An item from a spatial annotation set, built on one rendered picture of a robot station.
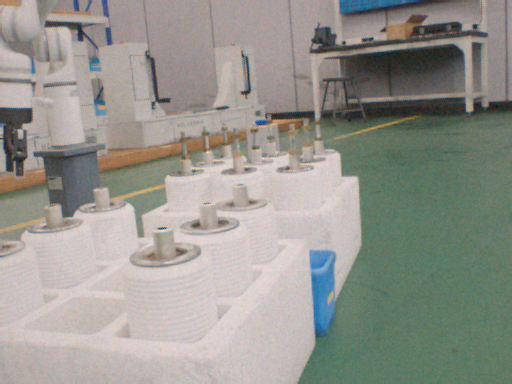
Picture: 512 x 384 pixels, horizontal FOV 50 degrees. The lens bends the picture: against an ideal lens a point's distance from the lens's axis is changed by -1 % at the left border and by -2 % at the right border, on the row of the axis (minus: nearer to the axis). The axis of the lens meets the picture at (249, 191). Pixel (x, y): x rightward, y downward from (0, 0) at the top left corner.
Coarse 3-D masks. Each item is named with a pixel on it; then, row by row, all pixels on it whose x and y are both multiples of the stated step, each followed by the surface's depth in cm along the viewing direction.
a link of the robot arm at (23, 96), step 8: (0, 88) 111; (8, 88) 111; (16, 88) 111; (24, 88) 113; (0, 96) 111; (8, 96) 111; (16, 96) 112; (24, 96) 113; (32, 96) 115; (0, 104) 112; (8, 104) 111; (16, 104) 112; (24, 104) 113; (32, 104) 115; (40, 104) 115; (48, 104) 115
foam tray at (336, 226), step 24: (336, 192) 119; (144, 216) 113; (168, 216) 111; (192, 216) 110; (288, 216) 103; (312, 216) 102; (336, 216) 108; (312, 240) 102; (336, 240) 107; (360, 240) 138; (336, 264) 107; (336, 288) 106
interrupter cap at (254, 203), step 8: (224, 200) 82; (232, 200) 82; (248, 200) 82; (256, 200) 81; (264, 200) 80; (216, 208) 78; (224, 208) 77; (232, 208) 76; (240, 208) 76; (248, 208) 76; (256, 208) 77
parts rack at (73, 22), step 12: (108, 12) 671; (48, 24) 668; (60, 24) 682; (72, 24) 692; (96, 24) 685; (108, 24) 672; (108, 36) 674; (96, 48) 695; (96, 72) 661; (96, 120) 664
